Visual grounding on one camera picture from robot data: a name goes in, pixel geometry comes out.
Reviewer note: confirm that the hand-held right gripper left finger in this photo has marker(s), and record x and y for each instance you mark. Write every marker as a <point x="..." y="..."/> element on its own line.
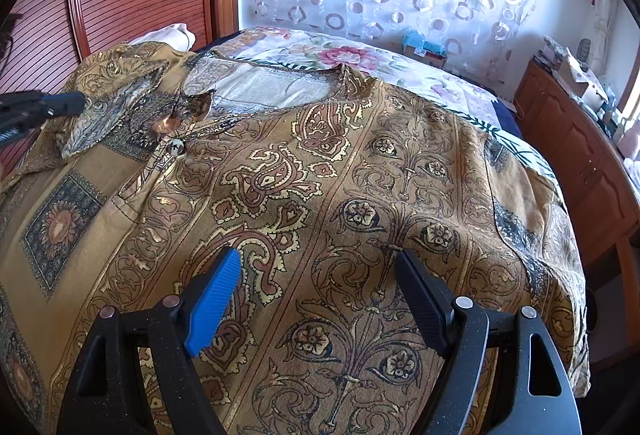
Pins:
<point x="215" y="302"/>

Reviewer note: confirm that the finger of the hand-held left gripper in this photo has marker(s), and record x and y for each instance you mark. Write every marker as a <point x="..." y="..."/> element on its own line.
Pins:
<point x="62" y="104"/>

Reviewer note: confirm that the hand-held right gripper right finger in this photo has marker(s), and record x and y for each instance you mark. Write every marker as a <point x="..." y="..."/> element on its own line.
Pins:
<point x="425" y="305"/>

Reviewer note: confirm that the brown paisley patterned shirt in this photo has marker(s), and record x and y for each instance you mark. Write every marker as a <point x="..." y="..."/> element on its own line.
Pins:
<point x="350" y="165"/>

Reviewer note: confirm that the navy blue mattress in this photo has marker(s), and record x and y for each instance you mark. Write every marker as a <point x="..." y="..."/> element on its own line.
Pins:
<point x="507" y="120"/>

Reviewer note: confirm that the brown wooden cabinet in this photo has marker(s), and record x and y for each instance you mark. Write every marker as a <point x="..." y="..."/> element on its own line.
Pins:
<point x="575" y="155"/>

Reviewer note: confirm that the floral leaf printed bed sheet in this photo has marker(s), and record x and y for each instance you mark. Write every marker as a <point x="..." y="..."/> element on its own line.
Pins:
<point x="400" y="65"/>

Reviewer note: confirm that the blue box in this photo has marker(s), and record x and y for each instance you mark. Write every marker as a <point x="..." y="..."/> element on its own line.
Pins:
<point x="422" y="46"/>

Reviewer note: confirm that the white side curtain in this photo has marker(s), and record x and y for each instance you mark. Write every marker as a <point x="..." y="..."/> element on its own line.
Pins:
<point x="602" y="10"/>

